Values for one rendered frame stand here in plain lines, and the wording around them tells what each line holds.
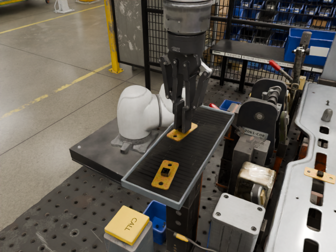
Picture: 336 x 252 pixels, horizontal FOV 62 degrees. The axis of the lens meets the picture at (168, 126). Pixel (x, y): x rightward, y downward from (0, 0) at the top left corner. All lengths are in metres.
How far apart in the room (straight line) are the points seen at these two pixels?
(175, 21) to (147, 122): 0.75
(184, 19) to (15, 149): 2.46
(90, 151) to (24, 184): 1.19
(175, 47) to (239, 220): 0.37
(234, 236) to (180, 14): 0.45
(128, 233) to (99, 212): 0.64
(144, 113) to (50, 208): 0.54
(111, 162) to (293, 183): 0.74
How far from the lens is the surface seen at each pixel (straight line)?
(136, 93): 1.20
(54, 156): 2.61
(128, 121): 1.23
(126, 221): 0.54
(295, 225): 0.79
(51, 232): 1.16
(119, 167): 1.23
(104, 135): 1.42
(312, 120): 1.20
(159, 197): 0.57
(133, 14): 3.52
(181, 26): 0.53
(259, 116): 0.88
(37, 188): 2.38
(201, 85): 0.58
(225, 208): 0.63
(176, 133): 0.67
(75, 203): 1.23
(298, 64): 1.26
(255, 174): 0.77
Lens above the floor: 1.60
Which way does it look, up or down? 35 degrees down
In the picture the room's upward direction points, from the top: straight up
